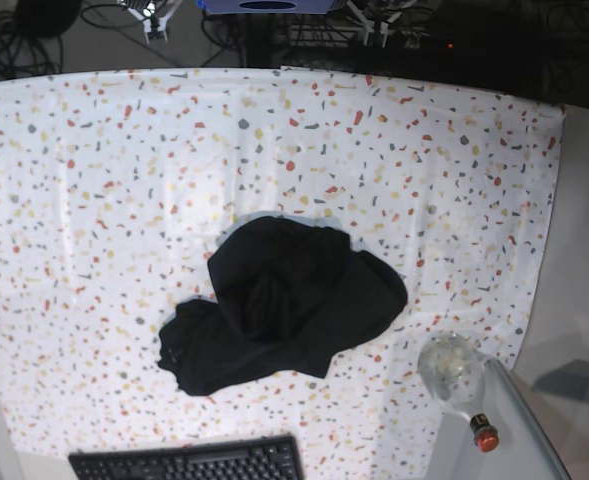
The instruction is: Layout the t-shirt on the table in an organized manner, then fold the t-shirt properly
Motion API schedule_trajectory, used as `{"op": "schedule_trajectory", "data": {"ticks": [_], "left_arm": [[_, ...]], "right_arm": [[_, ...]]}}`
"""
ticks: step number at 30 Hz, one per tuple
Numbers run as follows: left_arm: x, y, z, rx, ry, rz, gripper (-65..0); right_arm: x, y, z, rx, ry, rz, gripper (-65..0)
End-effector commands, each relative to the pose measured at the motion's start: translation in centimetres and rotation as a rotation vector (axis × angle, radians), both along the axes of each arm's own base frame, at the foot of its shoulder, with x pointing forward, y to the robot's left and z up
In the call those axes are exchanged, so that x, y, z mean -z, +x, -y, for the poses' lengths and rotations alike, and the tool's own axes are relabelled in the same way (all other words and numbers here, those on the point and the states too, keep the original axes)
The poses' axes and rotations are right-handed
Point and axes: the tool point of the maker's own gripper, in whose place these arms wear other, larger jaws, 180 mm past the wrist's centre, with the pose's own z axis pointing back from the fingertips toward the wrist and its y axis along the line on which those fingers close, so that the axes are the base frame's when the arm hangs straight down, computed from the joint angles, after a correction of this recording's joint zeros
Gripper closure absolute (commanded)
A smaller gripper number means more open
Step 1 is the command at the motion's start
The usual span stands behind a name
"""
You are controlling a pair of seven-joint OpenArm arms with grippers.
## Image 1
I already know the black t-shirt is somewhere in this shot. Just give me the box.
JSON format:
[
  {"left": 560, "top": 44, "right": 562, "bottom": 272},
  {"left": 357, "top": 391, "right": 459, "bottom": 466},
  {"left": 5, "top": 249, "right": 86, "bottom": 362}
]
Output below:
[{"left": 158, "top": 216, "right": 408, "bottom": 396}]

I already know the terrazzo pattern tablecloth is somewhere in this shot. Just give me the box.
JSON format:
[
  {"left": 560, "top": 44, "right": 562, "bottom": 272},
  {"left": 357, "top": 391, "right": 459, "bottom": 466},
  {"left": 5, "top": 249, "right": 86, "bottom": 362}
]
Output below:
[{"left": 0, "top": 69, "right": 565, "bottom": 479}]

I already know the clear glass bottle red cap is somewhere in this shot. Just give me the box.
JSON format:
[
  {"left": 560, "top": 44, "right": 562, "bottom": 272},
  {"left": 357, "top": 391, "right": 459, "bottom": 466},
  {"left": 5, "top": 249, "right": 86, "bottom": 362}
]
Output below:
[{"left": 418, "top": 333, "right": 500, "bottom": 453}]

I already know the black computer keyboard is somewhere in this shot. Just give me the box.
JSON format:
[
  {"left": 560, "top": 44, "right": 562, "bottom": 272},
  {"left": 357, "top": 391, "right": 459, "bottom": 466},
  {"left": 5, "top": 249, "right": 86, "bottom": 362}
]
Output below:
[{"left": 68, "top": 435, "right": 304, "bottom": 480}]

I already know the black power strip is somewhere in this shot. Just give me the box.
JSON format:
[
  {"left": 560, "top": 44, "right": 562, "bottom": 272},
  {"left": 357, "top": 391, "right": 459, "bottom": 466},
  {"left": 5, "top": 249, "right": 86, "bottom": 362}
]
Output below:
[{"left": 276, "top": 24, "right": 437, "bottom": 50}]

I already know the blue box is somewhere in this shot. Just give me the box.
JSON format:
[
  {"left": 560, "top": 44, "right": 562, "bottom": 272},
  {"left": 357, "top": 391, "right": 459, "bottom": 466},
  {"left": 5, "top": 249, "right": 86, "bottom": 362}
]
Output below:
[{"left": 196, "top": 0, "right": 334, "bottom": 15}]

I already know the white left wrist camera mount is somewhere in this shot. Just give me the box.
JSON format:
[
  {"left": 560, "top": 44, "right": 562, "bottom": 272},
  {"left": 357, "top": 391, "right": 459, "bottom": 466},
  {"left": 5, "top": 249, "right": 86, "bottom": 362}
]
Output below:
[{"left": 346, "top": 1, "right": 403, "bottom": 48}]

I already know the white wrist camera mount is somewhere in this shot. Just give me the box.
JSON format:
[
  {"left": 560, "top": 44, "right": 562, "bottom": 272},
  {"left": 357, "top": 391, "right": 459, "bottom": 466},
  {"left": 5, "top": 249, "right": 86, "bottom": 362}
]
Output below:
[
  {"left": 346, "top": 1, "right": 403, "bottom": 48},
  {"left": 116, "top": 0, "right": 183, "bottom": 43}
]

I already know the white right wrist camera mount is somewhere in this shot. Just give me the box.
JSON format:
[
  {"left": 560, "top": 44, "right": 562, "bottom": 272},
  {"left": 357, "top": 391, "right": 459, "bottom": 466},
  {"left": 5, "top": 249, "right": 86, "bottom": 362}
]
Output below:
[{"left": 116, "top": 0, "right": 183, "bottom": 43}]

